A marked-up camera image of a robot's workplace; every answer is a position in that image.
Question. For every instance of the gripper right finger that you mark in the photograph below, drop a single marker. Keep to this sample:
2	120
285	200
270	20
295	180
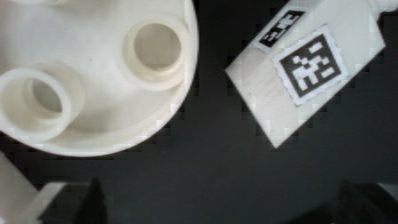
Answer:
365	205

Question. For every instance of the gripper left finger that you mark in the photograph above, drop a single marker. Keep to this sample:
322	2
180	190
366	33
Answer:
91	209

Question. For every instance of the white round stool seat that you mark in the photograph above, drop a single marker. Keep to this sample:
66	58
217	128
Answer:
98	58

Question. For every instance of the white stool leg with tags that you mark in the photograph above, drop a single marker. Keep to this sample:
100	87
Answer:
302	58

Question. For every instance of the white stool leg left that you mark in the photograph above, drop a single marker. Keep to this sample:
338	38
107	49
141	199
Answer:
27	203

